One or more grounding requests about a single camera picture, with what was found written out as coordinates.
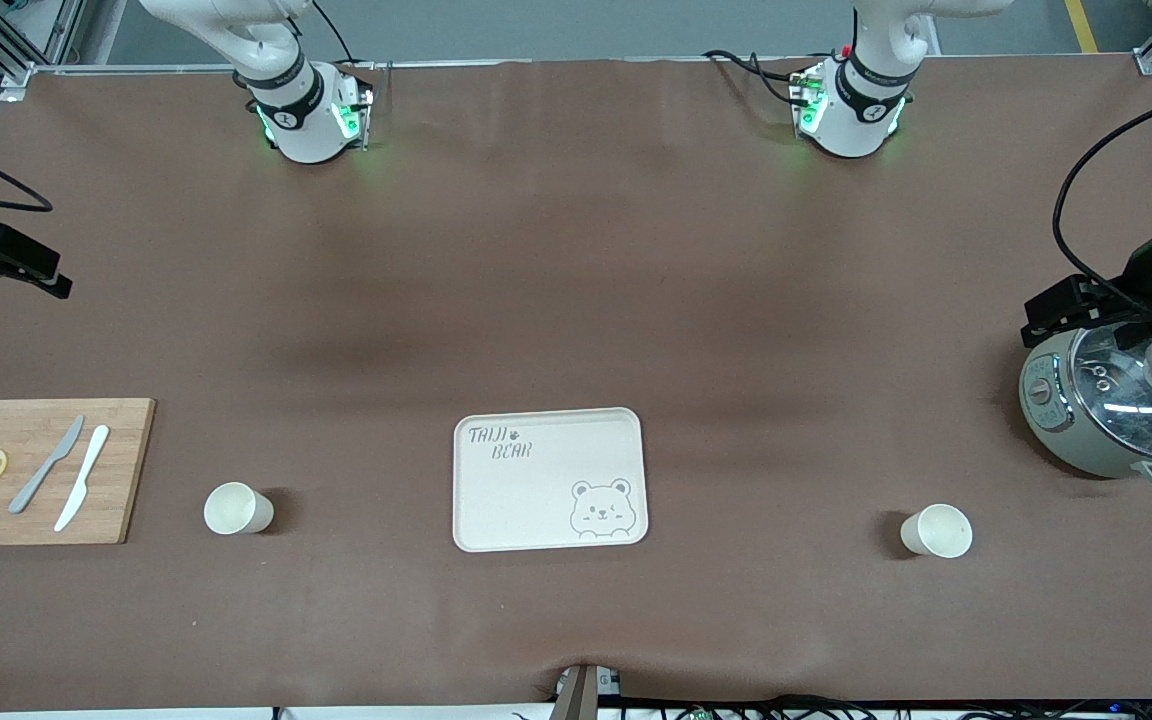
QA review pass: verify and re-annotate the white IKEA cup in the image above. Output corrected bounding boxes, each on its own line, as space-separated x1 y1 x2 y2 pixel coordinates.
900 503 974 559
203 482 275 536

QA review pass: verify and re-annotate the cream bear print tray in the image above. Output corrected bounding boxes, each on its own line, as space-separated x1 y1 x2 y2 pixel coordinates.
452 407 650 553

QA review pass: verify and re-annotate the grey electric pot glass lid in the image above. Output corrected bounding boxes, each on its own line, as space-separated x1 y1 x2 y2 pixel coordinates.
1019 325 1152 491

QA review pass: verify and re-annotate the grey plastic knife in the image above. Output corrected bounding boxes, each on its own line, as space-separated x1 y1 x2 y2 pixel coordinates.
8 415 86 515

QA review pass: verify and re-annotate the white plastic knife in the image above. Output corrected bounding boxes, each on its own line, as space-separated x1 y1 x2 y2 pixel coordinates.
53 425 111 533

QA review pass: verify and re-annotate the bamboo cutting board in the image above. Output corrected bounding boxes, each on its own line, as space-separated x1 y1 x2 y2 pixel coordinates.
0 398 157 547

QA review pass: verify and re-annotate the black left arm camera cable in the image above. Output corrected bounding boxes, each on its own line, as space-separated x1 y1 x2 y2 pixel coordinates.
1052 90 1152 306

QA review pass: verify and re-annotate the black left arm base cable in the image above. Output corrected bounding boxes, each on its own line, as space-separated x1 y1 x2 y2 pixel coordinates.
701 48 817 109

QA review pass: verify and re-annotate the black arm base cable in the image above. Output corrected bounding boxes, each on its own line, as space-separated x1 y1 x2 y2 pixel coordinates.
311 0 357 65
701 48 817 109

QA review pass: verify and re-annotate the black right arm base cable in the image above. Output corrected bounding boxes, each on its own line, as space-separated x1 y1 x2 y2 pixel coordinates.
311 0 357 65

